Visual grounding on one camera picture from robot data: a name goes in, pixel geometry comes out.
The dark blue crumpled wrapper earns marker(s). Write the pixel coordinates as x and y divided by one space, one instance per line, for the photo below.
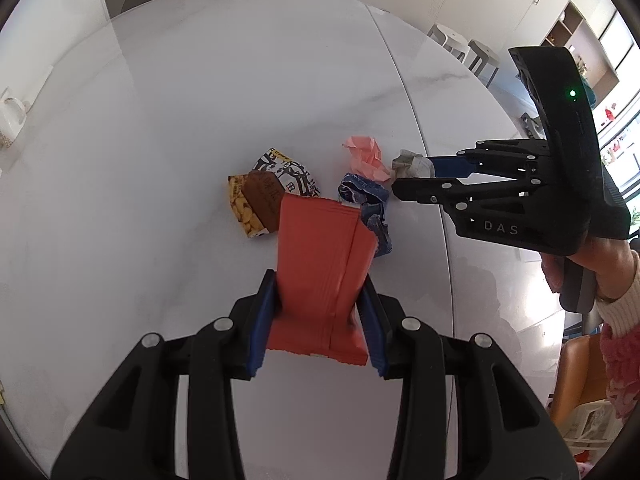
372 199

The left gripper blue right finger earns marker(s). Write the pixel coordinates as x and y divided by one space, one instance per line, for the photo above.
374 334

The orange leather seat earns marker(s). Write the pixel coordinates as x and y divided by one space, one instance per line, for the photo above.
580 378

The person right hand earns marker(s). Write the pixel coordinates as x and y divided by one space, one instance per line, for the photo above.
613 262

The pink crumpled paper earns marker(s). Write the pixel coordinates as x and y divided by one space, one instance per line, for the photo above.
366 158

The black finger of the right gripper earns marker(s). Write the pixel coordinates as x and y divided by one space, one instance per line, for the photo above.
435 194

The white stool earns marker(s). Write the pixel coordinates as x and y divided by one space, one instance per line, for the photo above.
450 40

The red snack wrapper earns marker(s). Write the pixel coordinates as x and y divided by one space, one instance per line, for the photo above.
324 255

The patterned yellow brown snack pack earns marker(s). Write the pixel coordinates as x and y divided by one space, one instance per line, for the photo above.
255 198

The grey stool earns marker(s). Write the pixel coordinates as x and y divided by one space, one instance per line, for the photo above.
479 57

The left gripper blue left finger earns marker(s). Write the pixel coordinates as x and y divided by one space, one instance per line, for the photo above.
265 307

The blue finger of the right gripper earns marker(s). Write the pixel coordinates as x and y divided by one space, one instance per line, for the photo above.
452 165

